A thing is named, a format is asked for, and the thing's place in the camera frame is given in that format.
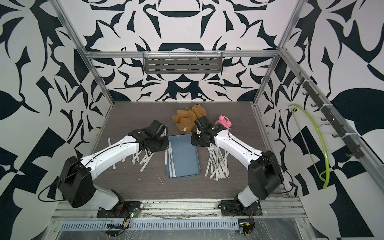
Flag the pile straw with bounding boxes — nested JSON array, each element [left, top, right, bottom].
[[205, 144, 230, 181], [139, 153, 154, 172]]

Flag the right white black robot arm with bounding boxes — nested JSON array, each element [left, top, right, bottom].
[[191, 116, 284, 208]]

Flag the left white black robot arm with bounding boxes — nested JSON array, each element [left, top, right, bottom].
[[57, 120, 169, 212]]

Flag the blue plastic storage tray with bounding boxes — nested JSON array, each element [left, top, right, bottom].
[[167, 135, 201, 179]]

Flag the brown teddy bear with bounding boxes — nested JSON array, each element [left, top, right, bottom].
[[172, 104, 207, 134]]

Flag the pink alarm clock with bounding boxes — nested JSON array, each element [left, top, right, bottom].
[[215, 115, 232, 129]]

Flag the lone wrapped straw far left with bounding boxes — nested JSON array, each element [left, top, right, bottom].
[[108, 138, 116, 170]]

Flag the green plastic clothes hanger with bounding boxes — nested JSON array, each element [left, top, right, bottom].
[[289, 104, 331, 190]]

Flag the grey metal wall shelf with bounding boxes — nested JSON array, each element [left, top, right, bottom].
[[143, 51, 224, 74]]

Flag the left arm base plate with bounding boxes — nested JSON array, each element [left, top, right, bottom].
[[97, 201, 142, 219]]

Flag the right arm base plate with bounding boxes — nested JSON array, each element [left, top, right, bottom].
[[218, 199, 263, 217]]

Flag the white slotted cable duct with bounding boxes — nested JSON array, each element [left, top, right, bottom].
[[60, 219, 240, 232]]

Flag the grey wall hook rail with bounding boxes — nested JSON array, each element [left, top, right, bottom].
[[296, 72, 365, 159]]

